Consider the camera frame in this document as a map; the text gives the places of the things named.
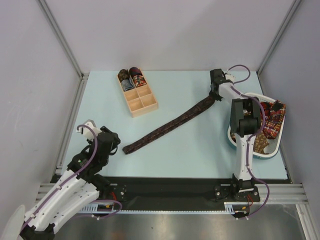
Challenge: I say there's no dark paisley tie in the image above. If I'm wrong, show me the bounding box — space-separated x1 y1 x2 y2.
122 94 216 155

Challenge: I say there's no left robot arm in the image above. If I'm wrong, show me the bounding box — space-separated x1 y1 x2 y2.
19 123 122 240

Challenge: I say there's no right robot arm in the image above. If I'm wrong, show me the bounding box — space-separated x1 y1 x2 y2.
210 69 261 201

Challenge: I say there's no wooden compartment box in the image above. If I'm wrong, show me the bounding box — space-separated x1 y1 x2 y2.
117 68 159 118

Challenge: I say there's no orange black tie in basket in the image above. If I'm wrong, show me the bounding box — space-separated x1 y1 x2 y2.
260 101 273 119

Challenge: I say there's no grey blue rolled tie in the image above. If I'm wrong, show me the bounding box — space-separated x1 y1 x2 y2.
120 78 135 92

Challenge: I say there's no red black rolled tie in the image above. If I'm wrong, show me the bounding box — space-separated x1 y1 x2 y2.
132 74 147 88

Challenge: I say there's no brown rolled tie in box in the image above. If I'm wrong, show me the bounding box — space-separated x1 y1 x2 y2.
117 69 130 82

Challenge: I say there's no navy red rolled tie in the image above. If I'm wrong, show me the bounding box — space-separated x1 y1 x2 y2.
129 67 143 78

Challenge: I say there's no brown patterned tie in basket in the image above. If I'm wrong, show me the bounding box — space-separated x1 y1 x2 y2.
253 132 269 155

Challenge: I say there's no white teal plastic basket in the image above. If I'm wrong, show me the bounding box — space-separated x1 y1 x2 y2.
226 92 288 161

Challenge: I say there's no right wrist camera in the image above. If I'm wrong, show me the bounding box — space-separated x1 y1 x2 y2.
224 71 236 82

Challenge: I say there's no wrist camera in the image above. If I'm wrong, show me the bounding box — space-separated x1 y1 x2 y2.
224 71 236 82
76 119 96 140

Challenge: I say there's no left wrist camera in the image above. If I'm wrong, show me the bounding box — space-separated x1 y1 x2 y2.
76 119 96 140

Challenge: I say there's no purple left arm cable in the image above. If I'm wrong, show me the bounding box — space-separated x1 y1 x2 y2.
19 123 123 233

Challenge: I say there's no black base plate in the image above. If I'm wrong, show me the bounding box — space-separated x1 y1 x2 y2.
81 174 262 211

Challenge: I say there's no aluminium frame rail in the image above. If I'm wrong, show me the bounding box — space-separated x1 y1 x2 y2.
37 0 88 81

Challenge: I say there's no white cable duct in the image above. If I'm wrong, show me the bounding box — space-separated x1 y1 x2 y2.
79 200 249 216

